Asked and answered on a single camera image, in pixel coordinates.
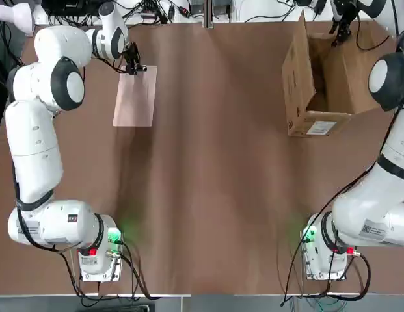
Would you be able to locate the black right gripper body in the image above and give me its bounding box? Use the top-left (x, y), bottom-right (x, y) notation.
top-left (330, 0), bottom-right (353, 24)

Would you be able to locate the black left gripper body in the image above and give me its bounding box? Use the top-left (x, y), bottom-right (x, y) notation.
top-left (122, 41), bottom-right (141, 65)

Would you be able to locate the brown cardboard box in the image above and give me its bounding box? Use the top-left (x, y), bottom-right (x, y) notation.
top-left (281, 8), bottom-right (390, 138)

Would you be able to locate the black flat device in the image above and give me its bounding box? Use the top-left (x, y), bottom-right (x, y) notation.
top-left (42, 0), bottom-right (101, 16)

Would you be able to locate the white desk lamp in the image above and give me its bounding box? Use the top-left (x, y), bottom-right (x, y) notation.
top-left (0, 2), bottom-right (36, 36)

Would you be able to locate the aluminium frame post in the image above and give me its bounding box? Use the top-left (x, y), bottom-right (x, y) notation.
top-left (203, 0), bottom-right (215, 29)

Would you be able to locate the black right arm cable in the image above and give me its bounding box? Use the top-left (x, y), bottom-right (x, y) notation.
top-left (281, 19), bottom-right (404, 308)

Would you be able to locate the green cable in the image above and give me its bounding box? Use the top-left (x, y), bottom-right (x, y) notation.
top-left (307, 297), bottom-right (349, 312)

